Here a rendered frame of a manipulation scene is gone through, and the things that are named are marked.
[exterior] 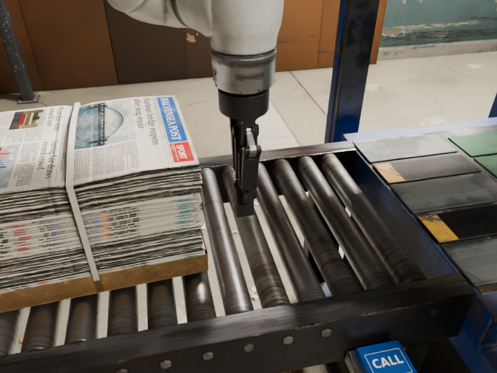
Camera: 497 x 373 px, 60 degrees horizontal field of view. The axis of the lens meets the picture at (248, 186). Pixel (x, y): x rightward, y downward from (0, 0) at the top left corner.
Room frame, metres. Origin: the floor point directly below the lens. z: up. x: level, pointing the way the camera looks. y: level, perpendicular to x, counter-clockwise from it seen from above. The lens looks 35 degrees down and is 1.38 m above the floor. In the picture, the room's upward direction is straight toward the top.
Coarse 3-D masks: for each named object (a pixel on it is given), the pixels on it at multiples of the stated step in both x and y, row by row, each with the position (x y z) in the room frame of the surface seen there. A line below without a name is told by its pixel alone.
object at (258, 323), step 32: (384, 288) 0.51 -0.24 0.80; (416, 288) 0.51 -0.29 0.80; (448, 288) 0.51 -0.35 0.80; (224, 320) 0.45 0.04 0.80; (256, 320) 0.45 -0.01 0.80; (288, 320) 0.45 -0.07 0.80; (320, 320) 0.45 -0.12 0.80; (352, 320) 0.45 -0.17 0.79; (384, 320) 0.47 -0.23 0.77; (416, 320) 0.48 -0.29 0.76; (448, 320) 0.49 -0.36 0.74; (32, 352) 0.39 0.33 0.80; (64, 352) 0.39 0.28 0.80; (96, 352) 0.39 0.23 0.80; (128, 352) 0.39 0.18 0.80; (160, 352) 0.39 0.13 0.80; (192, 352) 0.40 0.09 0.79; (224, 352) 0.41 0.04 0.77; (256, 352) 0.42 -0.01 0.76; (288, 352) 0.43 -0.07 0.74; (320, 352) 0.44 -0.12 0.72
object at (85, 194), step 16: (64, 112) 0.73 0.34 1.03; (80, 112) 0.73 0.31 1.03; (64, 128) 0.67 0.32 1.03; (80, 128) 0.67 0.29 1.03; (64, 144) 0.62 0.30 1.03; (80, 144) 0.62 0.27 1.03; (64, 160) 0.57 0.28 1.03; (80, 160) 0.57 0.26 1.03; (64, 176) 0.53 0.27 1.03; (80, 176) 0.53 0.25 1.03; (64, 192) 0.50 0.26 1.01; (80, 192) 0.51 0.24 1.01; (64, 208) 0.50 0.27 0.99; (80, 208) 0.51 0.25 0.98; (96, 208) 0.51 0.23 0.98; (64, 224) 0.50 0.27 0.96; (96, 224) 0.51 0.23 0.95; (64, 240) 0.49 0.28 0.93; (80, 240) 0.50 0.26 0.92; (96, 240) 0.50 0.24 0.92; (80, 256) 0.50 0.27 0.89; (96, 256) 0.50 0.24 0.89; (80, 272) 0.49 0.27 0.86
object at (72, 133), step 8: (72, 112) 0.71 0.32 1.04; (72, 120) 0.68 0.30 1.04; (72, 128) 0.64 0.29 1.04; (72, 136) 0.62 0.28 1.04; (72, 144) 0.59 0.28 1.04; (72, 152) 0.57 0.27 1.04; (72, 160) 0.55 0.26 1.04; (72, 168) 0.53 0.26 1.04; (72, 176) 0.52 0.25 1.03; (72, 184) 0.50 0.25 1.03
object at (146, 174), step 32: (160, 96) 0.81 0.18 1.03; (96, 128) 0.67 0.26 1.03; (128, 128) 0.67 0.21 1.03; (160, 128) 0.67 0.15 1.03; (96, 160) 0.57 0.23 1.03; (128, 160) 0.56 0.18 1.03; (160, 160) 0.56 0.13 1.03; (192, 160) 0.56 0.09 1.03; (96, 192) 0.51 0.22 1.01; (128, 192) 0.52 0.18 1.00; (160, 192) 0.54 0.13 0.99; (192, 192) 0.55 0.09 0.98; (128, 224) 0.52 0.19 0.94; (160, 224) 0.53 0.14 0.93; (192, 224) 0.54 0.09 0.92; (128, 256) 0.51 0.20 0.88; (160, 256) 0.53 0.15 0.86; (192, 256) 0.54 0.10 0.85
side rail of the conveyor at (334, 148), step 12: (324, 144) 1.02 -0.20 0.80; (336, 144) 1.02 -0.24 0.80; (348, 144) 1.02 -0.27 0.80; (216, 156) 0.95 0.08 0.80; (228, 156) 0.95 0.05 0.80; (264, 156) 0.95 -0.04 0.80; (276, 156) 0.95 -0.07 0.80; (288, 156) 0.95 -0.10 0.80; (300, 156) 0.96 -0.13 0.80; (312, 156) 0.96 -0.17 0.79; (336, 156) 0.98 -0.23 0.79; (348, 156) 0.99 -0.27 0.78; (216, 168) 0.91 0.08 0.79; (348, 168) 0.99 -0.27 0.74; (300, 180) 0.96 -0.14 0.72
